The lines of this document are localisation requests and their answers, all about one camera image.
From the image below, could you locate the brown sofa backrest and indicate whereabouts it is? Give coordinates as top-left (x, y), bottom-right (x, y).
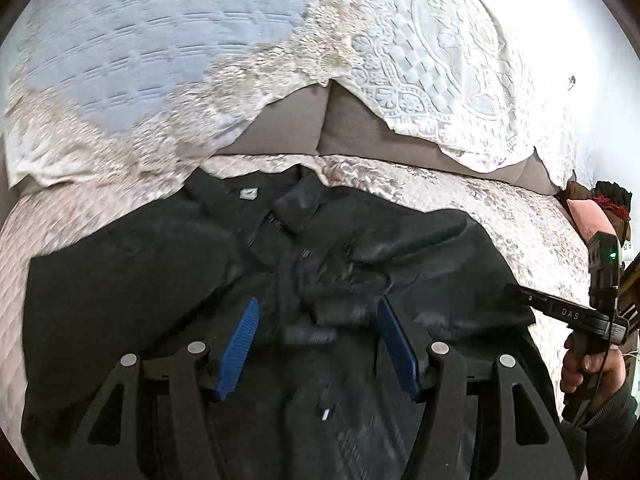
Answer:
top-left (215, 82), bottom-right (563, 196)

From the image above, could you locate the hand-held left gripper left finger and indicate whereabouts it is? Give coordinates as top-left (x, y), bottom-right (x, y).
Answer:
top-left (67, 296), bottom-right (263, 480)

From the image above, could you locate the beige quilted bedspread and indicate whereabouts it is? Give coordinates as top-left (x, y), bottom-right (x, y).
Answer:
top-left (0, 152), bottom-right (626, 461)

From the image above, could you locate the dark fringed cloth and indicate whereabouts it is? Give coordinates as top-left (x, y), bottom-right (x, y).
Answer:
top-left (592, 180), bottom-right (635, 243)

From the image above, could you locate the blue lace-edged cover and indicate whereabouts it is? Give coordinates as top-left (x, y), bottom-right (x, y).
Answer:
top-left (2, 0), bottom-right (351, 191)

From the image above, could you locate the person's right forearm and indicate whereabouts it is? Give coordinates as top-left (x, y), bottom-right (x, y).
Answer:
top-left (580, 380), bottom-right (640, 480)

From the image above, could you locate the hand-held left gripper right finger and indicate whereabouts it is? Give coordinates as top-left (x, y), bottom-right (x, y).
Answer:
top-left (376, 296), bottom-right (576, 480)

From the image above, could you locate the white lace cover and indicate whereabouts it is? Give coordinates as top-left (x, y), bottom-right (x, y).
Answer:
top-left (300, 0), bottom-right (583, 191)

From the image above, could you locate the black cable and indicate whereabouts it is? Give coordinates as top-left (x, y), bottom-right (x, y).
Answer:
top-left (572, 285), bottom-right (621, 428)

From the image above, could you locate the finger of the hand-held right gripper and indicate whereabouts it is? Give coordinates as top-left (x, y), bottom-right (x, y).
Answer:
top-left (505, 284), bottom-right (622, 345)

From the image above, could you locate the person's right hand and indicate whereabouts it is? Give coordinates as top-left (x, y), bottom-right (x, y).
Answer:
top-left (560, 334), bottom-right (629, 405)

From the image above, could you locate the pink pillow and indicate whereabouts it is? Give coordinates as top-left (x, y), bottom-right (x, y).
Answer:
top-left (567, 199), bottom-right (618, 242)

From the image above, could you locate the black shirt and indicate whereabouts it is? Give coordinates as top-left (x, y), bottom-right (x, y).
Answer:
top-left (20, 162), bottom-right (566, 480)

